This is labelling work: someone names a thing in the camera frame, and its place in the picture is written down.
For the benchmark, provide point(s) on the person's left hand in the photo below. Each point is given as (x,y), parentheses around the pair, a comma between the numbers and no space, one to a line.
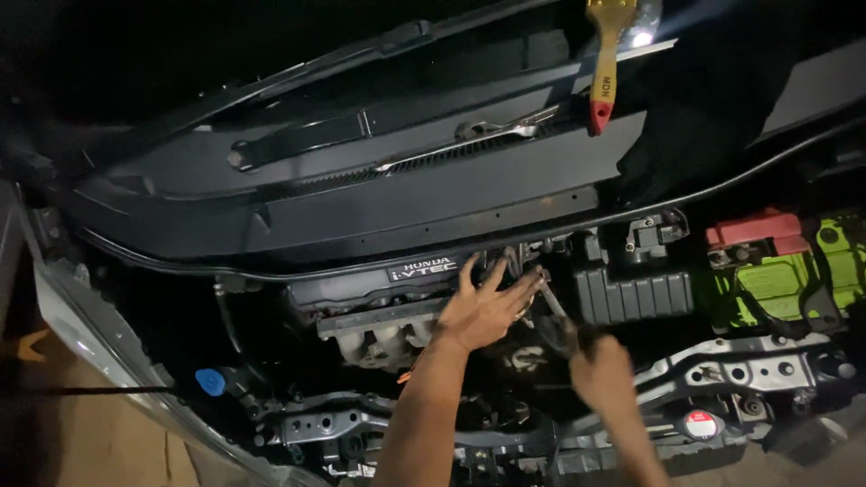
(482,312)

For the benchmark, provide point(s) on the person's right hand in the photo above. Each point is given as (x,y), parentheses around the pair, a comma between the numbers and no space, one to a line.
(601,375)

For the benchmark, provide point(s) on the black air filter box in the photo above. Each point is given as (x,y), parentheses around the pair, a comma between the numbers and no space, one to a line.
(632,291)

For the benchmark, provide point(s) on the grey intake manifold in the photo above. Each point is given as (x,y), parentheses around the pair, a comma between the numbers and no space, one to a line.
(379,335)

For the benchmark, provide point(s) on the black engine cover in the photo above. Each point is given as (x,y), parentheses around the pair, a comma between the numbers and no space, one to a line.
(379,284)

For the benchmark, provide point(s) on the red-labelled radiator cap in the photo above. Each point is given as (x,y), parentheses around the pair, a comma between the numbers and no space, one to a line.
(700,425)

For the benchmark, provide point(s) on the grey metal radiator support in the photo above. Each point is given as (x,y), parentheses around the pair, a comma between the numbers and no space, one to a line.
(731,368)

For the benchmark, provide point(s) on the chrome combination wrench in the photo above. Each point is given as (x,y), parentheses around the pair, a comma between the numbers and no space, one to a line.
(467,141)

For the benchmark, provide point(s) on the black plastic cowl panel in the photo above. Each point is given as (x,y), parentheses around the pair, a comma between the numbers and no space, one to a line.
(352,196)

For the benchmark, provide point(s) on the green car battery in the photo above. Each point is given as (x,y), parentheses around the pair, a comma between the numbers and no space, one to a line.
(785,277)

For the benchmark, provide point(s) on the red battery terminal cover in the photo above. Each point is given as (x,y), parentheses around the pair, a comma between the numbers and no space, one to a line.
(754,233)

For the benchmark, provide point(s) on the blue washer fluid cap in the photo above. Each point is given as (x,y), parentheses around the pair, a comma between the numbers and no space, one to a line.
(211,382)

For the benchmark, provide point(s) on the yellow paintbrush with red tip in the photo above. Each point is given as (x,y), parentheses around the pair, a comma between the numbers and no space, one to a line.
(607,54)

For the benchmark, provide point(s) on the bright work light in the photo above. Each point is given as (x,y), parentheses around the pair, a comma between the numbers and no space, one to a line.
(643,37)

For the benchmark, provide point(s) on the black hood prop rod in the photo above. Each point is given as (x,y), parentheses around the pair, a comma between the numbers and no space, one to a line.
(95,390)

